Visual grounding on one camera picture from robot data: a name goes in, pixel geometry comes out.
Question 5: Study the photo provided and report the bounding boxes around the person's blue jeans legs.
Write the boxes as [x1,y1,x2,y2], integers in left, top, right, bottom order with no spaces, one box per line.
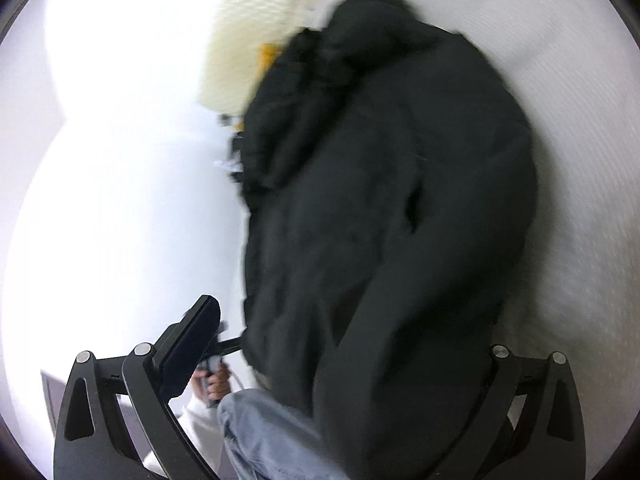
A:
[216,389,351,480]

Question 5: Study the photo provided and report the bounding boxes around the bed with grey bedding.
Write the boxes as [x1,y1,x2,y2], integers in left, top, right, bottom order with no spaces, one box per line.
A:
[320,0,640,411]

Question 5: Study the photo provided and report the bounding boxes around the yellow pillow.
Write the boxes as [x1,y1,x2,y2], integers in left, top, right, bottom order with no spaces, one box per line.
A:
[257,42,281,72]

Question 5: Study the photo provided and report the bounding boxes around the cream quilted headboard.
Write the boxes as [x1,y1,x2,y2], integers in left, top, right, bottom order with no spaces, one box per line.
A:
[197,0,331,113]

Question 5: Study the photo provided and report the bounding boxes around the black puffer jacket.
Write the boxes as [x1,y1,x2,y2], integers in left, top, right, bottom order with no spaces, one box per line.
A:
[239,0,540,480]

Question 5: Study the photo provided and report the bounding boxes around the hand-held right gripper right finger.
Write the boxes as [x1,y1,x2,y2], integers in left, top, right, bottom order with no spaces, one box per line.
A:
[470,344,587,480]

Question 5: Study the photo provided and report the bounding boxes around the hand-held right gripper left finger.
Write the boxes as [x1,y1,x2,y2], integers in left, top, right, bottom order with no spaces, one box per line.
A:
[52,295,222,480]

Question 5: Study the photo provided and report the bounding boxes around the person's left hand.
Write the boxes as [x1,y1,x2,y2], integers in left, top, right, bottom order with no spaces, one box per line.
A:
[191,362,232,407]

